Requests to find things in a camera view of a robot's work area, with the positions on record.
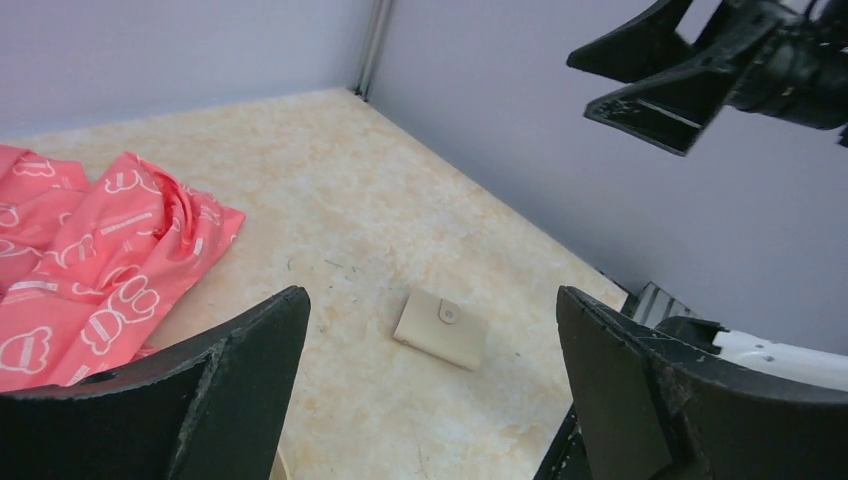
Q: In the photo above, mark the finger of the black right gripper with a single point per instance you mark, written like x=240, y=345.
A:
x=644, y=46
x=671, y=109

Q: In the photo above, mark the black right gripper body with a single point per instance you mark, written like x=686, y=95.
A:
x=797, y=69

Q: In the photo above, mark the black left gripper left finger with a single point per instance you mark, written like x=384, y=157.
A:
x=210, y=407

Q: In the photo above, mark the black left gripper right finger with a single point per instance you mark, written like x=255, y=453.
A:
x=652, y=404

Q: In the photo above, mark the beige blue card holder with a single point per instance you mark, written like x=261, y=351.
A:
x=441, y=328

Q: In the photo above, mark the pink patterned cloth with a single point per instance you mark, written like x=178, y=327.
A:
x=89, y=269

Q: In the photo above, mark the vertical aluminium corner post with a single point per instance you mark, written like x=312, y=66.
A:
x=376, y=31

